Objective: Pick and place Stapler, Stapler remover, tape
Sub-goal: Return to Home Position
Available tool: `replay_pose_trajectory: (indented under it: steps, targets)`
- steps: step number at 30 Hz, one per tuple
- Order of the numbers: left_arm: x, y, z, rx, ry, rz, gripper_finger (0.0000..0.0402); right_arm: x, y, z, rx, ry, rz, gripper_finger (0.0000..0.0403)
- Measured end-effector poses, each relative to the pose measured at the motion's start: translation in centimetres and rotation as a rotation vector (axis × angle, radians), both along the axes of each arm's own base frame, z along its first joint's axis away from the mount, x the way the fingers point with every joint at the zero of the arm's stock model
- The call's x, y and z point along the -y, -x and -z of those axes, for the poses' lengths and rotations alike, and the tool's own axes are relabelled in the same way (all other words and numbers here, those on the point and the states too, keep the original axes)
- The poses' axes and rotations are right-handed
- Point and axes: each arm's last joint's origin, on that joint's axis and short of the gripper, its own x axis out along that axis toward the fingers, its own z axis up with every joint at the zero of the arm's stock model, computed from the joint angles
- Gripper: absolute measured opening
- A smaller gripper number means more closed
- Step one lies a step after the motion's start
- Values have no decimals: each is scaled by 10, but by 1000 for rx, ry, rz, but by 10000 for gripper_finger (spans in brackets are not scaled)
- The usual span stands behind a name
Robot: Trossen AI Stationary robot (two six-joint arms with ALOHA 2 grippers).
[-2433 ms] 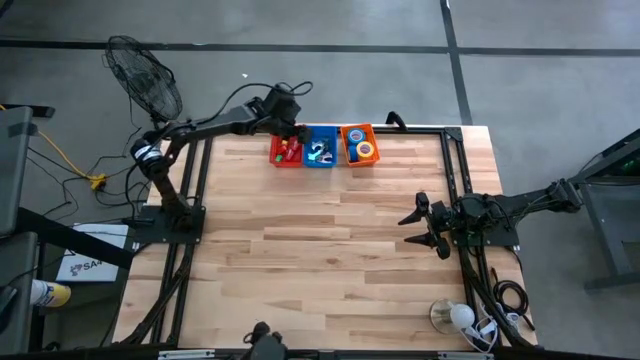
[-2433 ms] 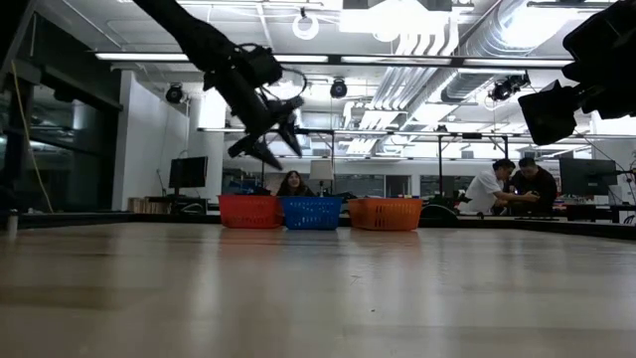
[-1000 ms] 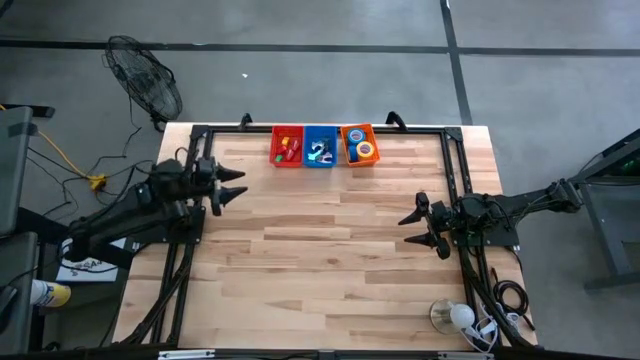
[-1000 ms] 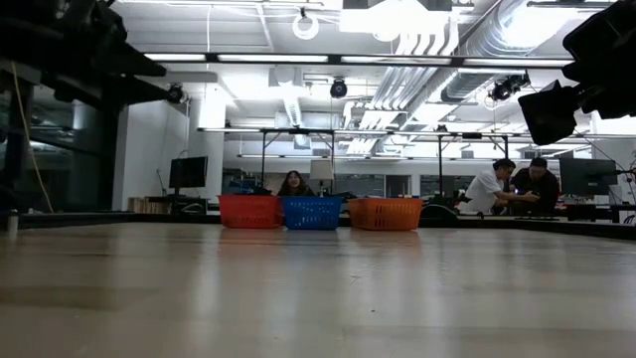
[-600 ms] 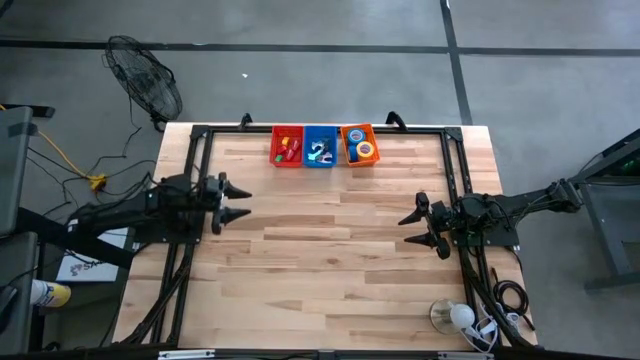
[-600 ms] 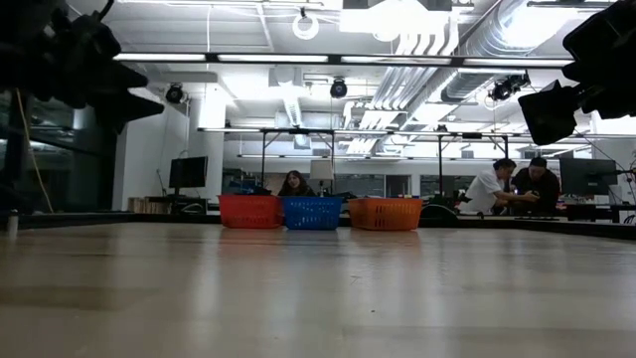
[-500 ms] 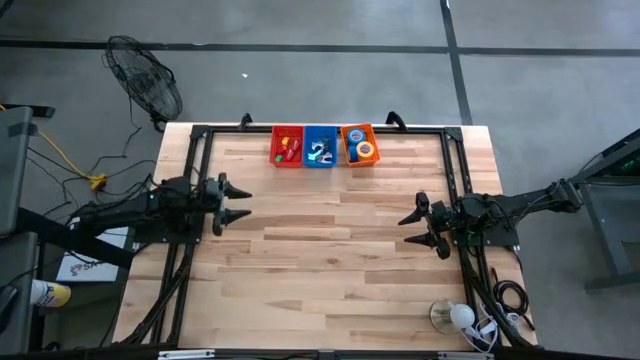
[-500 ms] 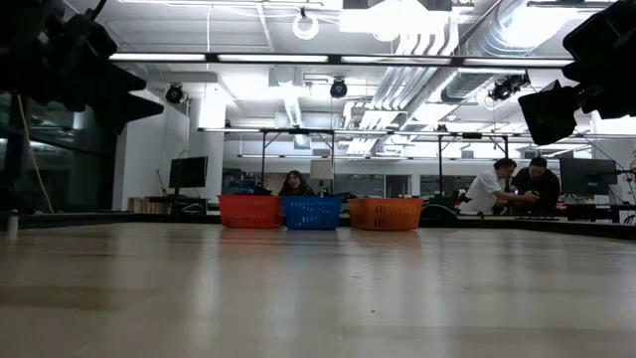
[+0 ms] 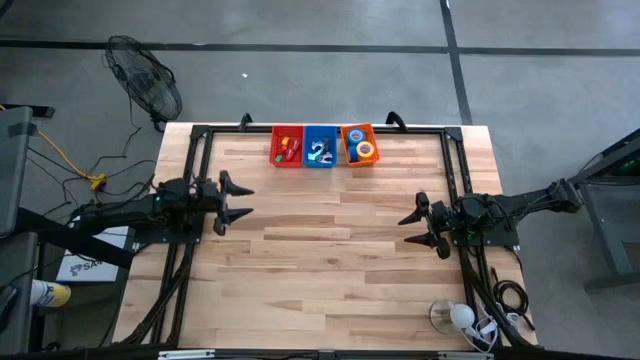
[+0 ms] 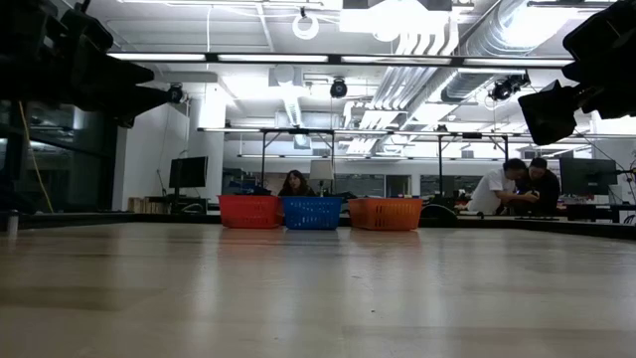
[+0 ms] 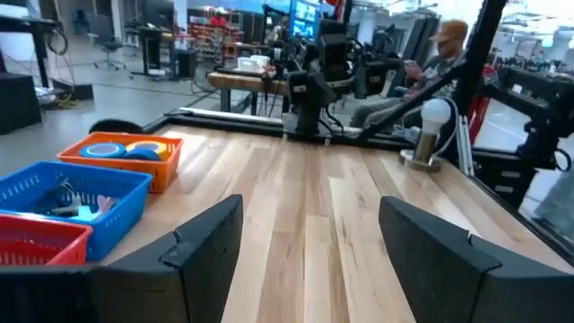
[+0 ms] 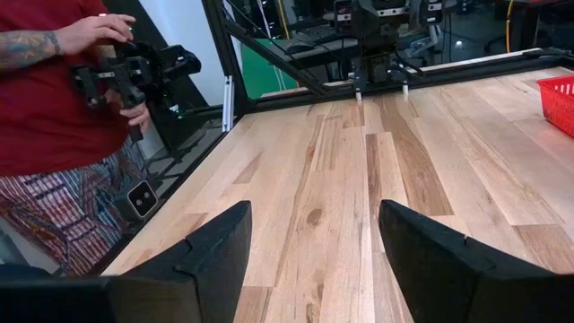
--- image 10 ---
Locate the white ring light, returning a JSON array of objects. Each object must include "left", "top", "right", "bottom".
[{"left": 291, "top": 12, "right": 321, "bottom": 42}]

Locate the blue plastic basket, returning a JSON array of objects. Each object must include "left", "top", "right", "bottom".
[{"left": 281, "top": 196, "right": 344, "bottom": 232}]

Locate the yellow cable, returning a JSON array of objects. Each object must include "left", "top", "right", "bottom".
[{"left": 18, "top": 101, "right": 55, "bottom": 215}]

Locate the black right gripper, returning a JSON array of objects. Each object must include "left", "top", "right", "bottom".
[{"left": 518, "top": 0, "right": 636, "bottom": 146}]

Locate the dark desk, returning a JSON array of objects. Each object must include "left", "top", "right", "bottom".
[
  {"left": 146, "top": 194, "right": 223, "bottom": 216},
  {"left": 560, "top": 201, "right": 636, "bottom": 224}
]

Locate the black computer monitor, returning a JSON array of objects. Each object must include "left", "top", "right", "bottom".
[
  {"left": 558, "top": 157, "right": 619, "bottom": 197},
  {"left": 168, "top": 155, "right": 210, "bottom": 191}
]

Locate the linear ceiling light track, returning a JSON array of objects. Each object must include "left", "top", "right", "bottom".
[{"left": 106, "top": 52, "right": 575, "bottom": 70}]

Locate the orange plastic basket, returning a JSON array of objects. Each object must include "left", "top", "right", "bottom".
[{"left": 347, "top": 197, "right": 424, "bottom": 232}]

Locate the person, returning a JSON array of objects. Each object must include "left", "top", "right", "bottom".
[
  {"left": 466, "top": 157, "right": 541, "bottom": 216},
  {"left": 516, "top": 156, "right": 562, "bottom": 218},
  {"left": 276, "top": 169, "right": 317, "bottom": 198}
]

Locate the black metal workstation frame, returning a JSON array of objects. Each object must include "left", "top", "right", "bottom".
[
  {"left": 436, "top": 131, "right": 511, "bottom": 196},
  {"left": 259, "top": 127, "right": 336, "bottom": 196}
]

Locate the red plastic basket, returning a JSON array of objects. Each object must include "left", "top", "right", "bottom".
[{"left": 217, "top": 194, "right": 283, "bottom": 230}]

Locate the wooden shelf unit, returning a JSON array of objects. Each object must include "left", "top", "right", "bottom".
[{"left": 127, "top": 196, "right": 173, "bottom": 215}]

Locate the white shade table lamp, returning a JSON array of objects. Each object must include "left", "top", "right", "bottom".
[{"left": 308, "top": 158, "right": 336, "bottom": 198}]

